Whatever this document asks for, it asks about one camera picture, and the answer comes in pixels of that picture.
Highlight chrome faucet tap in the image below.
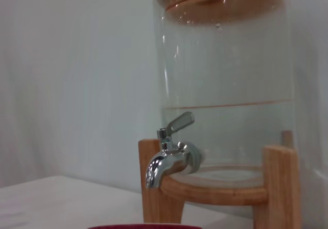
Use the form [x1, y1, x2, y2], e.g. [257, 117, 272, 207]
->
[145, 111, 206, 190]

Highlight red ceramic cup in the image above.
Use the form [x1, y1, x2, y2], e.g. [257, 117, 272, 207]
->
[86, 223, 203, 229]

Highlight glass water dispenser jar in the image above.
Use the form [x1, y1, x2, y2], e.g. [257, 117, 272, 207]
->
[152, 0, 310, 190]

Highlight wooden jar lid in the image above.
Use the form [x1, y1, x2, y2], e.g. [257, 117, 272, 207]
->
[163, 0, 294, 23]

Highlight wooden dispenser stand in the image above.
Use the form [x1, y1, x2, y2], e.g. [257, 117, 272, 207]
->
[138, 130, 302, 229]

